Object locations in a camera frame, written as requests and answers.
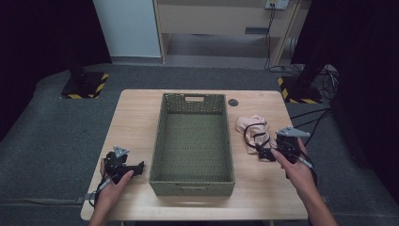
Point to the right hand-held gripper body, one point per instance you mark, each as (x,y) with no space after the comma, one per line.
(288,144)

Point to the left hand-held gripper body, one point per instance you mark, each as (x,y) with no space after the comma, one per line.
(114,164)

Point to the pink garment with black trim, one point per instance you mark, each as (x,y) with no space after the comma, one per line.
(251,124)

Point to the green woven basket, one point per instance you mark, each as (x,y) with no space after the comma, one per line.
(191,141)

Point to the person's left hand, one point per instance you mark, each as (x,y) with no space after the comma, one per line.
(109,196)

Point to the person's right hand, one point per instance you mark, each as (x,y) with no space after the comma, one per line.
(299,177)

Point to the grey tape strip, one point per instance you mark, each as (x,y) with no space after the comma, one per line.
(83,198)
(326,199)

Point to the black stand with hazard stripes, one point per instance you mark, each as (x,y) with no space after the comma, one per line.
(84,84)
(302,91)

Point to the dark round table grommet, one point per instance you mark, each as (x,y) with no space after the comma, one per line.
(233,102)

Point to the black curtain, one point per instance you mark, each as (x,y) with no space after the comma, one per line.
(37,47)
(367,78)

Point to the white power strip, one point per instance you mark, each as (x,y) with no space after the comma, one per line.
(277,3)

